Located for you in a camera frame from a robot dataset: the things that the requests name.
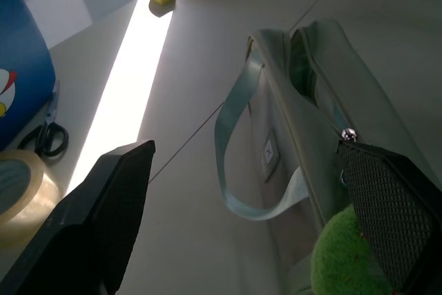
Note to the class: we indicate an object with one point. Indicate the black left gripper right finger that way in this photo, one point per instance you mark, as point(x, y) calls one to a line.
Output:
point(393, 212)

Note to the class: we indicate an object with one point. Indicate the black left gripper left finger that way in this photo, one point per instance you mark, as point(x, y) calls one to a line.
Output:
point(86, 226)

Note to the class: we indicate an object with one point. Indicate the pale green zipper bag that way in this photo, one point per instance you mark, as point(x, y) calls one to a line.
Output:
point(304, 129)

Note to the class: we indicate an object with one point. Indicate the green plush toy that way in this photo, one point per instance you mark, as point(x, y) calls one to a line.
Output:
point(342, 257)

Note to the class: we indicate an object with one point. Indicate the clear packing tape roll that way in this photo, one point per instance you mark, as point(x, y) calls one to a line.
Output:
point(24, 191)

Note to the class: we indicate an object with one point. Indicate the blue plastic container with print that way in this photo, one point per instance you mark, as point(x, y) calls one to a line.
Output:
point(20, 67)

